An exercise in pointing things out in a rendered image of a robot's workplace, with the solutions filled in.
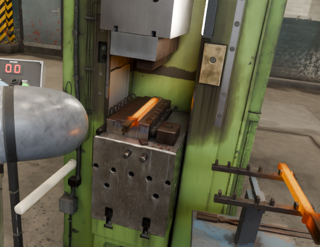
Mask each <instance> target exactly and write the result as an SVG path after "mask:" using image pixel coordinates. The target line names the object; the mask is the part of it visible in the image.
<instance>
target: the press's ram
mask: <svg viewBox="0 0 320 247"><path fill-rule="evenodd" d="M193 2H194V0H101V17H100V29H102V30H110V31H118V32H123V33H130V34H137V35H145V36H156V37H159V38H165V39H171V38H174V37H177V36H180V35H183V34H186V33H189V31H190V24H191V17H192V10H193Z"/></svg>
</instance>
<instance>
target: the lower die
mask: <svg viewBox="0 0 320 247"><path fill-rule="evenodd" d="M154 97H157V96H153V97H148V96H144V97H139V96H137V97H136V99H135V98H134V99H133V101H131V103H128V105H125V106H124V108H121V110H118V111H117V114H116V113H114V114H113V115H112V116H110V117H109V118H108V119H107V130H106V132H108V133H112V134H117V135H122V136H127V137H131V138H136V139H146V140H147V141H148V140H149V139H150V137H151V135H150V130H151V129H152V127H153V120H152V119H148V121H146V119H147V118H149V116H150V115H152V113H153V112H154V111H155V110H156V109H157V108H158V107H159V106H160V105H161V104H162V103H163V102H164V101H166V102H168V103H169V108H168V109H170V107H171V100H168V99H163V97H157V98H160V99H159V100H158V101H157V102H156V103H155V104H154V105H153V106H152V107H151V108H150V109H149V110H148V111H147V112H146V113H144V114H143V115H142V116H141V117H140V118H139V119H138V124H137V126H134V127H133V128H132V129H131V130H130V131H129V132H128V133H126V132H122V131H121V130H122V129H123V128H124V127H123V126H122V124H123V123H124V122H125V121H126V120H127V117H132V116H133V115H134V114H135V113H136V112H137V111H138V110H140V109H141V108H142V107H143V106H144V105H145V104H146V103H147V102H149V101H150V100H151V99H152V98H154ZM159 109H160V110H161V111H162V115H163V108H161V107H160V108H159ZM161 111H159V110H157V112H159V114H160V115H161ZM154 115H156V117H157V121H158V116H159V115H158V113H154ZM156 117H155V116H151V118H153V119H154V124H155V122H156ZM123 133H125V135H123Z"/></svg>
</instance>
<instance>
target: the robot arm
mask: <svg viewBox="0 0 320 247"><path fill-rule="evenodd" d="M22 84H23V83H22V80H21V78H9V80H8V83H7V84H6V83H5V82H2V81H0V247H4V230H3V200H2V178H3V176H4V167H3V165H4V163H12V162H21V161H31V160H39V159H47V158H54V157H59V156H63V155H67V154H69V153H71V152H73V151H74V150H75V149H77V148H78V147H79V146H80V145H81V144H82V142H83V141H84V139H85V137H86V135H87V131H88V116H87V113H86V110H85V108H84V107H83V105H82V104H81V103H80V102H79V101H78V100H77V99H76V98H75V97H73V96H72V95H70V94H68V93H66V92H63V91H60V90H56V89H52V88H44V87H36V86H23V85H22Z"/></svg>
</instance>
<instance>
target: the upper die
mask: <svg viewBox="0 0 320 247"><path fill-rule="evenodd" d="M178 44H179V36H177V37H174V38H171V39H165V38H159V37H156V36H145V35H137V34H130V33H123V32H118V31H111V40H110V54H112V55H118V56H124V57H130V58H136V59H143V60H149V61H155V62H156V61H158V60H159V59H161V58H163V57H165V56H167V55H169V54H171V53H173V52H175V51H177V50H178Z"/></svg>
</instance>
